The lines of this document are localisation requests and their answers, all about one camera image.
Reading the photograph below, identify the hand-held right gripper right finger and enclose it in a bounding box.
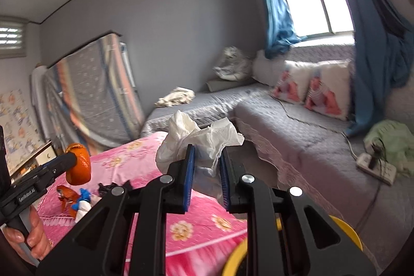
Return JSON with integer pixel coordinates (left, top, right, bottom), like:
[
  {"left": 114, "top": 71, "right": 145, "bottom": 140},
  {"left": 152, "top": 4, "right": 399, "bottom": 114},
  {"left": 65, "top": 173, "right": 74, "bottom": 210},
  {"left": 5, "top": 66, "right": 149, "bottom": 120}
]
[{"left": 220, "top": 145, "right": 377, "bottom": 276}]

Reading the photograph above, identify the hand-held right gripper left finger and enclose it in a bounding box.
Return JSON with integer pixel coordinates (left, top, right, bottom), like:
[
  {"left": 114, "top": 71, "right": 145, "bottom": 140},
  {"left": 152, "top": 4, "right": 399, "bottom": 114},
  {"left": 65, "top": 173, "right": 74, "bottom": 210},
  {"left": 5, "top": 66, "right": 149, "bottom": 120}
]
[{"left": 35, "top": 144, "right": 196, "bottom": 276}]

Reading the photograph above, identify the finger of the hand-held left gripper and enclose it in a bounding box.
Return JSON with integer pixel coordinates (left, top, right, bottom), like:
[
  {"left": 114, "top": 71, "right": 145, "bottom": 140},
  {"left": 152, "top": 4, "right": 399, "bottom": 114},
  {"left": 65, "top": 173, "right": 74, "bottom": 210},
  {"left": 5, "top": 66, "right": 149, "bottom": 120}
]
[{"left": 39, "top": 151, "right": 79, "bottom": 181}]

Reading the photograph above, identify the large orange printed wrapper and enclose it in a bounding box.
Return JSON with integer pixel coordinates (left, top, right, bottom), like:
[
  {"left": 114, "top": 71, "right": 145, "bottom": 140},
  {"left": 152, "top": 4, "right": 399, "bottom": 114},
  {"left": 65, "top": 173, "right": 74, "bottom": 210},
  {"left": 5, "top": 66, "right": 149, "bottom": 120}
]
[{"left": 56, "top": 185, "right": 81, "bottom": 218}]

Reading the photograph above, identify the white tissue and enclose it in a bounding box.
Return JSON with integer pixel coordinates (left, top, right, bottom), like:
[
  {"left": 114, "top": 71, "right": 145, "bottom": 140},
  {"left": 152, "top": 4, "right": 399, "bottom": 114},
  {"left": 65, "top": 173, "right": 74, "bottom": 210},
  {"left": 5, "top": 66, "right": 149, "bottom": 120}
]
[{"left": 155, "top": 110, "right": 245, "bottom": 178}]

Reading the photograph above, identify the black plastic bag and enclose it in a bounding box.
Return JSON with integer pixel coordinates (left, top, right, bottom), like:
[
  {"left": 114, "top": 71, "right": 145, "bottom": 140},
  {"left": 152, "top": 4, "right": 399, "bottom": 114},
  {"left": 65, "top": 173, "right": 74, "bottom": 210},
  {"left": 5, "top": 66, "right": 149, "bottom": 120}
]
[{"left": 98, "top": 181, "right": 134, "bottom": 198}]

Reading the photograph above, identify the white foam fruit net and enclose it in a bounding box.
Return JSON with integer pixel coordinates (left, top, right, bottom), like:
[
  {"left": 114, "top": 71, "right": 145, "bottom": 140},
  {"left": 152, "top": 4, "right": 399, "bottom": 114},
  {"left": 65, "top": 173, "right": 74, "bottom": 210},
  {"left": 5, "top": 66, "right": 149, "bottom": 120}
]
[{"left": 75, "top": 200, "right": 95, "bottom": 222}]

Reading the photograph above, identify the yellow trash bin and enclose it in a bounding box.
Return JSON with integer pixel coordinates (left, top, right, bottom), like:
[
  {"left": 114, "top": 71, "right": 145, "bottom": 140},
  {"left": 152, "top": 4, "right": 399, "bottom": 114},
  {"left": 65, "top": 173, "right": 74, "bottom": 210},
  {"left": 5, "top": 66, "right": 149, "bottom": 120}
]
[{"left": 223, "top": 214, "right": 363, "bottom": 276}]

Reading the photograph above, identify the person's left hand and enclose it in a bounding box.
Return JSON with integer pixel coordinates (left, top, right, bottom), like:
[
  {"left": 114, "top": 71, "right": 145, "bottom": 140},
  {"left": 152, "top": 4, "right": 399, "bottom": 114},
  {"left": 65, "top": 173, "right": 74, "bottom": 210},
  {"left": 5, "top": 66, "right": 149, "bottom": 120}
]
[{"left": 0, "top": 206, "right": 52, "bottom": 260}]

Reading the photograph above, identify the cream TV cabinet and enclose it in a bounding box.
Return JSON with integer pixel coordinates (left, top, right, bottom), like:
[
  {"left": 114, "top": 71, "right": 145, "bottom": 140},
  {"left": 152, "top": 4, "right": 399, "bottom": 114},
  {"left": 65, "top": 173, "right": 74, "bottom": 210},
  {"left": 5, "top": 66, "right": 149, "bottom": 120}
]
[{"left": 10, "top": 140, "right": 57, "bottom": 180}]

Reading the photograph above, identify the pink floral bed sheet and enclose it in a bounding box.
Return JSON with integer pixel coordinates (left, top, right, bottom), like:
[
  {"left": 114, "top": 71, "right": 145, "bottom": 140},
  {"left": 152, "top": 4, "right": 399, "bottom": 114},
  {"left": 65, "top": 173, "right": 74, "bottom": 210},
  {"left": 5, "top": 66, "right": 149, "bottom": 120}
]
[{"left": 32, "top": 131, "right": 249, "bottom": 276}]

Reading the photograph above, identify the cartoon printed cloth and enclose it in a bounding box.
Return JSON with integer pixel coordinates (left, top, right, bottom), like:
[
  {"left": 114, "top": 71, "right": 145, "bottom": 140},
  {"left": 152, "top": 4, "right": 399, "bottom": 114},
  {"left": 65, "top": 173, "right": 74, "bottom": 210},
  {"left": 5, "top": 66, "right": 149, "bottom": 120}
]
[{"left": 0, "top": 88, "right": 46, "bottom": 173}]

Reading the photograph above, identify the plain grey hanging cloth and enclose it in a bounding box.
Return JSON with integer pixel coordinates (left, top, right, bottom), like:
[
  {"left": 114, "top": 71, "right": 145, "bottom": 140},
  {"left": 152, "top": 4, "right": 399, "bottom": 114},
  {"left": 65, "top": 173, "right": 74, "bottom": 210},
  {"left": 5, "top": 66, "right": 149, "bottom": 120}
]
[{"left": 31, "top": 64, "right": 54, "bottom": 147}]

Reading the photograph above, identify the striped grey sheet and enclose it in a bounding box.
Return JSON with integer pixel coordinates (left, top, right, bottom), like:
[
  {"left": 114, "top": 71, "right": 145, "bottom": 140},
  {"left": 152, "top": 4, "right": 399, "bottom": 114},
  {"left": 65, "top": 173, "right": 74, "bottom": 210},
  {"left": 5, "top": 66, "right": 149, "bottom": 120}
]
[{"left": 43, "top": 33, "right": 146, "bottom": 147}]

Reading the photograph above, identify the grey quilted corner sofa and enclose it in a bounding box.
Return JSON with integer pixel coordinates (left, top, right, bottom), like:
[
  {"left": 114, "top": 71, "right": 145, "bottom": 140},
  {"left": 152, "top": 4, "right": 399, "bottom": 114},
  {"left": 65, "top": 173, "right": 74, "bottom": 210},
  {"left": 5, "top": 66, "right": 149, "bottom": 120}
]
[{"left": 140, "top": 43, "right": 414, "bottom": 264}]

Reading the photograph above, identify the beige crumpled cloth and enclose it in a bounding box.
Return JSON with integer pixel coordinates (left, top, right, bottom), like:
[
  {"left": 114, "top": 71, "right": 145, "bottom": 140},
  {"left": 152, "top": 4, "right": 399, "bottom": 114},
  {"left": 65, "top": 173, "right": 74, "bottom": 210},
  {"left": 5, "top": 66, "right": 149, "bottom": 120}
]
[{"left": 154, "top": 87, "right": 195, "bottom": 108}]

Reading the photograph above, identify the baby print pillow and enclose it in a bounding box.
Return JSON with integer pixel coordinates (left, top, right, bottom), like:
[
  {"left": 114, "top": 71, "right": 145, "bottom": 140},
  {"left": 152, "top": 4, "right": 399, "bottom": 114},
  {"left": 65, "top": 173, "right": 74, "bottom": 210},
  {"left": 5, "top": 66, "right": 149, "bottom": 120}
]
[
  {"left": 304, "top": 59, "right": 353, "bottom": 121},
  {"left": 271, "top": 60, "right": 319, "bottom": 105}
]

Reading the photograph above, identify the grey quilted cushion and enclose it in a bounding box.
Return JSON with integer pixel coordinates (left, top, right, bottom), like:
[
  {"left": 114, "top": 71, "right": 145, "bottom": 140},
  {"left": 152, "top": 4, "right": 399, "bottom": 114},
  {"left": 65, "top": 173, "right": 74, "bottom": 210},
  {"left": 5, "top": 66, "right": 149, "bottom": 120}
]
[{"left": 252, "top": 50, "right": 292, "bottom": 86}]

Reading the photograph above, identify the grey window blind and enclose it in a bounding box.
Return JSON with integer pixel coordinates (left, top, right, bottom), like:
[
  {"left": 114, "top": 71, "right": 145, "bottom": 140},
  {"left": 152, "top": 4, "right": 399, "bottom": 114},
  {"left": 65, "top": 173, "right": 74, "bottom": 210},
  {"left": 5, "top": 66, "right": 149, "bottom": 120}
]
[{"left": 0, "top": 16, "right": 26, "bottom": 59}]

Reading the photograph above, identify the black plug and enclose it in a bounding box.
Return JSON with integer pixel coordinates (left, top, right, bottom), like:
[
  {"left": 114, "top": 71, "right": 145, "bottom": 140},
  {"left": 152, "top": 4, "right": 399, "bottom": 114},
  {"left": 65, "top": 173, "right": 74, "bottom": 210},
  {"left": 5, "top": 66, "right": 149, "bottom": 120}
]
[{"left": 369, "top": 138, "right": 384, "bottom": 168}]

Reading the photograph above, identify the white power strip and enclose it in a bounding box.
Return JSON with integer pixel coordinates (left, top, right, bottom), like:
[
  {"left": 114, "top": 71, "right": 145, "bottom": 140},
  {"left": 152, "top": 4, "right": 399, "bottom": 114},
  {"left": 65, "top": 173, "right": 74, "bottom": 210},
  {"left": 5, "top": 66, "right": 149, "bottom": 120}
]
[{"left": 356, "top": 151, "right": 398, "bottom": 185}]

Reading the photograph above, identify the green cloth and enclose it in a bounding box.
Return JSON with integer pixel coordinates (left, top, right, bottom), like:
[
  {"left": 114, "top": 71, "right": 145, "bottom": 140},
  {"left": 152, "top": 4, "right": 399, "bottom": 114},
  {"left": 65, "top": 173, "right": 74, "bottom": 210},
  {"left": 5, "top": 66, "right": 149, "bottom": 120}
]
[{"left": 364, "top": 120, "right": 414, "bottom": 173}]

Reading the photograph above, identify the white cable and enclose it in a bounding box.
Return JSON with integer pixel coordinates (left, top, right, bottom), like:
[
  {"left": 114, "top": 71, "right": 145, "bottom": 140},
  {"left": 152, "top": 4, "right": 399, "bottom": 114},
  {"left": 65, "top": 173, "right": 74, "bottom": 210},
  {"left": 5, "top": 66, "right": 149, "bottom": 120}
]
[{"left": 272, "top": 95, "right": 360, "bottom": 161}]

